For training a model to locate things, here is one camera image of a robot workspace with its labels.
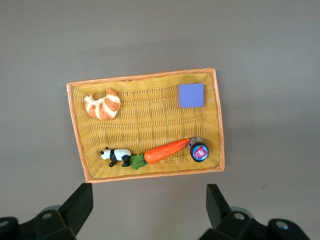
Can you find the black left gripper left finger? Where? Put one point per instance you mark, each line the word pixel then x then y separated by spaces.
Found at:
pixel 78 207

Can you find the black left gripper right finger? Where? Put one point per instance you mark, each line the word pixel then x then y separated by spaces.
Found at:
pixel 217 207

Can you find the orange yellow wicker basket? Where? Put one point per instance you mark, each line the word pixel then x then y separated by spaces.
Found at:
pixel 150 120

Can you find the small bottle pink blue lid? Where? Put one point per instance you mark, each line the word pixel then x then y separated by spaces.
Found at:
pixel 199 152

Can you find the black white panda figure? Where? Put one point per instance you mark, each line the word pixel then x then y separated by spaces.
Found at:
pixel 116 155

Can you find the orange toy carrot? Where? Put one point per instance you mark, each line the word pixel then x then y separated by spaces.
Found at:
pixel 167 150

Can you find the toy croissant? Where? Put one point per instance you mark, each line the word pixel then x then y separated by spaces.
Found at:
pixel 103 107

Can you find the purple cube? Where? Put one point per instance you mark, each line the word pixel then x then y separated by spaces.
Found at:
pixel 191 96

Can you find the brown table cover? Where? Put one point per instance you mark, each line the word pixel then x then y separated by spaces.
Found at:
pixel 160 32

